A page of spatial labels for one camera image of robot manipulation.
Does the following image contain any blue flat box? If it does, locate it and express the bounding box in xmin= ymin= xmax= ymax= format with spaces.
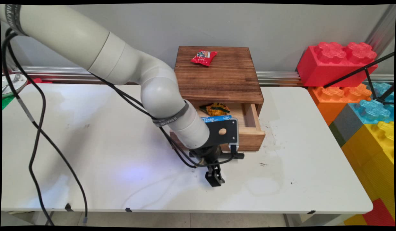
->
xmin=201 ymin=115 xmax=232 ymax=123

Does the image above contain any thick black hanging cable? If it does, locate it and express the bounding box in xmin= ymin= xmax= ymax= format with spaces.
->
xmin=2 ymin=28 xmax=89 ymax=225

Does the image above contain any green toy brick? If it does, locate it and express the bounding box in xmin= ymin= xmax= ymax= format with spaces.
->
xmin=329 ymin=122 xmax=347 ymax=148

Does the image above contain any red snack packet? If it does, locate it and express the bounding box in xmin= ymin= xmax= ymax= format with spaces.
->
xmin=190 ymin=50 xmax=218 ymax=67

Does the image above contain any large red toy brick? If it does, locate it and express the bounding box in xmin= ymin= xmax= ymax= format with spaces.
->
xmin=296 ymin=41 xmax=378 ymax=88

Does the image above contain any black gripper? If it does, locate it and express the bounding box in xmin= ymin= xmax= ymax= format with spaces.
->
xmin=190 ymin=146 xmax=225 ymax=187

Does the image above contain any grey printed shoulder strap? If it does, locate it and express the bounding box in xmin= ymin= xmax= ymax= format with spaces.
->
xmin=4 ymin=4 xmax=28 ymax=36

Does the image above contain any wooden drawer with black handle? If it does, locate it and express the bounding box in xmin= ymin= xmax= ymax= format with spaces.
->
xmin=170 ymin=102 xmax=266 ymax=160

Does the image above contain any yellow orange snack packet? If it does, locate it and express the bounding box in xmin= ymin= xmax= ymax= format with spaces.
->
xmin=199 ymin=102 xmax=231 ymax=117

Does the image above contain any aluminium vertical post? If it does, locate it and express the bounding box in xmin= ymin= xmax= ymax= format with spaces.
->
xmin=366 ymin=4 xmax=396 ymax=59

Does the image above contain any large yellow toy brick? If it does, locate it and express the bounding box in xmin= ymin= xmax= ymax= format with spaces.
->
xmin=341 ymin=121 xmax=396 ymax=226

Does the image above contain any black tripod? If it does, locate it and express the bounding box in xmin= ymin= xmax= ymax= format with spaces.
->
xmin=323 ymin=52 xmax=395 ymax=105

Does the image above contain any aluminium wall rail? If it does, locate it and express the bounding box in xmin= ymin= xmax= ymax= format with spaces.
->
xmin=11 ymin=66 xmax=394 ymax=87

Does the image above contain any large grey toy brick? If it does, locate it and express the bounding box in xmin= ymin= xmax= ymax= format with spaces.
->
xmin=332 ymin=104 xmax=366 ymax=143

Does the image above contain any large orange toy brick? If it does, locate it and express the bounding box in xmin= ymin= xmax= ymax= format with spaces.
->
xmin=307 ymin=83 xmax=373 ymax=126

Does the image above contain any grey printed wrist strap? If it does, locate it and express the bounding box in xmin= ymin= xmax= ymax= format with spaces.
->
xmin=152 ymin=101 xmax=190 ymax=127

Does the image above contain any dark wooden cabinet box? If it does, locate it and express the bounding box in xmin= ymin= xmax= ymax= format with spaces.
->
xmin=174 ymin=46 xmax=264 ymax=113

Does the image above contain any silver fork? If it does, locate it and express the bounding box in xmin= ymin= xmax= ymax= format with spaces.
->
xmin=3 ymin=73 xmax=22 ymax=92

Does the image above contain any translucent blue toy brick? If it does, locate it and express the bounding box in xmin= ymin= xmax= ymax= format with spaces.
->
xmin=348 ymin=81 xmax=395 ymax=124

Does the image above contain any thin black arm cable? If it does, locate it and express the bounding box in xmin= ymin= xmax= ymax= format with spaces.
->
xmin=89 ymin=72 xmax=237 ymax=169

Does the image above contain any white plate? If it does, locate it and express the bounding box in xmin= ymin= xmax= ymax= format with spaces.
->
xmin=2 ymin=72 xmax=28 ymax=97

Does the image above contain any black wrist camera mount plate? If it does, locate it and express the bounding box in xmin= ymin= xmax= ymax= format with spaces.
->
xmin=203 ymin=118 xmax=240 ymax=150

